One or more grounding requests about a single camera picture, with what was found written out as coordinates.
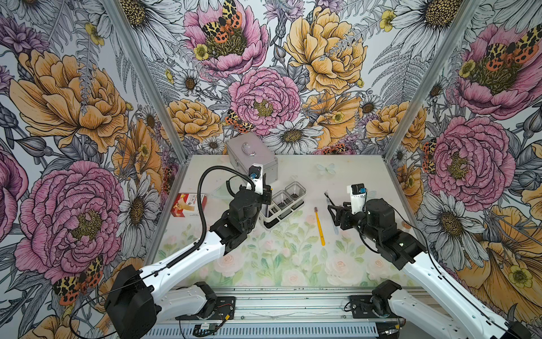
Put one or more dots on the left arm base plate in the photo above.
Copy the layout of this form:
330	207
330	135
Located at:
215	311

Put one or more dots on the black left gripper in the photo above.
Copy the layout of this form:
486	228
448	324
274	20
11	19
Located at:
267	195

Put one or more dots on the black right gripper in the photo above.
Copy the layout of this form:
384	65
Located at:
342	212

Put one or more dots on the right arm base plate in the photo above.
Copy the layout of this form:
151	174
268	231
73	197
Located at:
368	307

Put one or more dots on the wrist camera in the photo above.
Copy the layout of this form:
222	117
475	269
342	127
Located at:
256	174
358	195

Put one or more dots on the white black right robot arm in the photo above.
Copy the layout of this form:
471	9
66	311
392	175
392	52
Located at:
464	316

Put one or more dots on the silver aluminium first aid case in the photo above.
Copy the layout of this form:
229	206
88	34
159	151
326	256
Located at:
248	149

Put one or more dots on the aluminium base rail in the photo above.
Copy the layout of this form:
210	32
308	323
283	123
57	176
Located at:
289	313

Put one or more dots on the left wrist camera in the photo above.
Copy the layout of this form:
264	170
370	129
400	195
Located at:
256	174

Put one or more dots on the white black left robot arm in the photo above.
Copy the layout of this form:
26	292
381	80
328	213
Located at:
141	298

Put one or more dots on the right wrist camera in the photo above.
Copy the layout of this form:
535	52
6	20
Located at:
358	195

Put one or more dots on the black toothbrush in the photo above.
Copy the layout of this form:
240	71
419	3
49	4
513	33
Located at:
328	199

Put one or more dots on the aluminium frame post right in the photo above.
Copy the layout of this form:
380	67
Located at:
454	35

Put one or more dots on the white clear toothbrush holder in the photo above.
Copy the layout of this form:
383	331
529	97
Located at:
284	204

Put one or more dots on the yellow toothbrush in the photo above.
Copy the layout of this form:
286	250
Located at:
319	225

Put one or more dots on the red bandage box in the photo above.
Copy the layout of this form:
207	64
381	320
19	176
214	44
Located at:
185	206

